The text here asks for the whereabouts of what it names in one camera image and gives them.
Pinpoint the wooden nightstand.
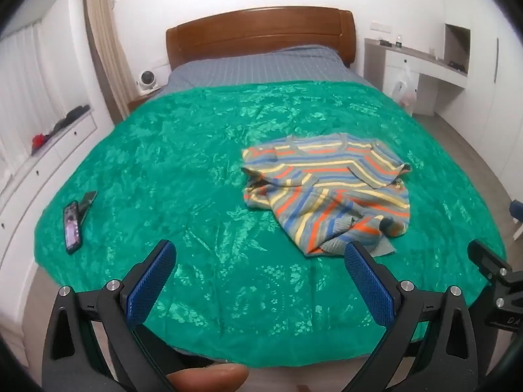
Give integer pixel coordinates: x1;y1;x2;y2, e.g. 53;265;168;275
127;86;167;113

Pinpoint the striped knit shirt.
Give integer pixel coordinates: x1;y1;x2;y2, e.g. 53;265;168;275
241;134;411;257

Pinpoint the white wardrobe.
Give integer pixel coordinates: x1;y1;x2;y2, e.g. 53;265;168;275
439;0;523;197

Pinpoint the translucent plastic bag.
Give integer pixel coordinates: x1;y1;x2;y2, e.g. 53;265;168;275
392;59;417;109

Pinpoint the grey pillow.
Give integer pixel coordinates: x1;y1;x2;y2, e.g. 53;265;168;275
167;45;374;90

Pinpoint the wooden headboard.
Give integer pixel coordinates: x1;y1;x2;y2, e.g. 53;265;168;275
165;7;357;72

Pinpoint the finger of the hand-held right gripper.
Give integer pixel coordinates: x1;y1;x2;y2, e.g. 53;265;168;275
468;239;512;280

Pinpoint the white built-in desk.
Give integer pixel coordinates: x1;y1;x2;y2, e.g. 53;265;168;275
363;24;471;116

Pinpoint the person's left hand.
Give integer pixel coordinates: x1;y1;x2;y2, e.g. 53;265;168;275
168;364;250;392

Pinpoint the white drawer cabinet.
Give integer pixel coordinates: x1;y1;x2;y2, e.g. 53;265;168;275
0;112;99;295

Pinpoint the dark clothes pile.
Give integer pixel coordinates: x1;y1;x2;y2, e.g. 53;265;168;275
48;105;91;135

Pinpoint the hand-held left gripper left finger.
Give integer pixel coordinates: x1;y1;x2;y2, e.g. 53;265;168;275
43;240;177;392

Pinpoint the green patterned blanket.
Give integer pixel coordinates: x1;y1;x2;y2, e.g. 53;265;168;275
33;81;507;367

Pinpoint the beige curtain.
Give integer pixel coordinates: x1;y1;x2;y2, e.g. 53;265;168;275
83;0;131;121

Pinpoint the black smartphone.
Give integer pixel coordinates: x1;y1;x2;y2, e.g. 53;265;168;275
63;201;83;254

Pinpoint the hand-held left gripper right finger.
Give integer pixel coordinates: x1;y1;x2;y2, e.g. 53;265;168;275
339;241;485;392

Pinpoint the white sheer curtain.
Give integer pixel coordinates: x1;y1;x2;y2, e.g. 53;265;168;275
0;20;68;172

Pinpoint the small white fan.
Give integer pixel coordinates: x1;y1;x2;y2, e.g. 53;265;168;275
136;70;159;91

